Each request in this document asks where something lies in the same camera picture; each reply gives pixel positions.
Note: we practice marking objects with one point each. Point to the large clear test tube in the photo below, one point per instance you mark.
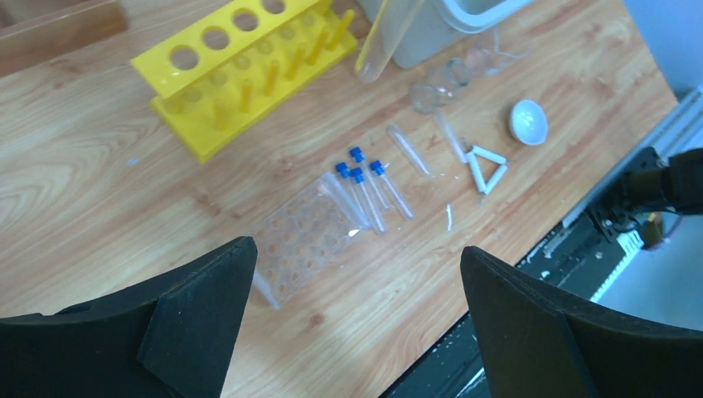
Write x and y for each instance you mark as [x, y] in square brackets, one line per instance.
[390, 21]

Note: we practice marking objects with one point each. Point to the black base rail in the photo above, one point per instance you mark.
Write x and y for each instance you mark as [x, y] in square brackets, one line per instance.
[549, 285]

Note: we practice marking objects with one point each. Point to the wooden compartment tray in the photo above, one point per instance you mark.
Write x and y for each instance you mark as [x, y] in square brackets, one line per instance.
[36, 31]

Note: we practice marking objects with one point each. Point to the white clay triangle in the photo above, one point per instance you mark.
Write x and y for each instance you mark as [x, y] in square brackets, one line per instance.
[475, 158]

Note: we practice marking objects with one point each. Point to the yellow test tube rack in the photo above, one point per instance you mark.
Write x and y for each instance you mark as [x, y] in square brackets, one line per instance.
[227, 71]

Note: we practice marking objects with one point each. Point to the white porcelain dish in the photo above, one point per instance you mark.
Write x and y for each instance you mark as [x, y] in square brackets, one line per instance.
[528, 123]

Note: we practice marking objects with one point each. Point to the grey plastic bin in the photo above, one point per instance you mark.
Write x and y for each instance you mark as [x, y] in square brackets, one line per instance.
[440, 24]

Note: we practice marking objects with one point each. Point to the blue capped tube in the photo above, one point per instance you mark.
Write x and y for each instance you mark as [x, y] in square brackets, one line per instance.
[367, 203]
[396, 195]
[344, 172]
[357, 154]

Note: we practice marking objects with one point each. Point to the small white shard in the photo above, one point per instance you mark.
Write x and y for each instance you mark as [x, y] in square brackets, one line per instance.
[449, 215]

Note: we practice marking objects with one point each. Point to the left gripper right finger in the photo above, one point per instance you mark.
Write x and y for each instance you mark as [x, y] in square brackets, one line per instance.
[576, 340]

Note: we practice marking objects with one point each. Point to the small glass beaker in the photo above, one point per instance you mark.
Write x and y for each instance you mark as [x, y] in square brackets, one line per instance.
[490, 54]

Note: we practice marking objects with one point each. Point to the small glass flask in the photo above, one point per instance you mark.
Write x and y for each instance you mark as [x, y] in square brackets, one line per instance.
[443, 85]

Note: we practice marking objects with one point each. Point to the clear plastic tube rack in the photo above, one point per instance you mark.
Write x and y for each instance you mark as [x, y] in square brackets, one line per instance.
[301, 238]

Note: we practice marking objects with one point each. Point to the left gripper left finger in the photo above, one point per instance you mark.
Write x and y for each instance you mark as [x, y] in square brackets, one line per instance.
[169, 336]

